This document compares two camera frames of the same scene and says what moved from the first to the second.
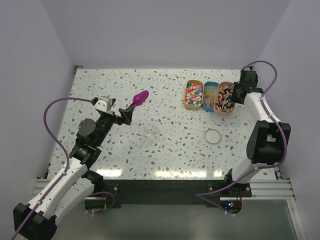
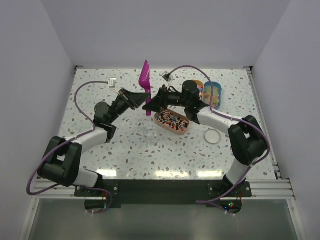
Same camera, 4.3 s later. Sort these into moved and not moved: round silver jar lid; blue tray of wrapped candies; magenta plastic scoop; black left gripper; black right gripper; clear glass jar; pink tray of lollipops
Moved: magenta plastic scoop; black left gripper; pink tray of lollipops; black right gripper
Not moved: round silver jar lid; blue tray of wrapped candies; clear glass jar
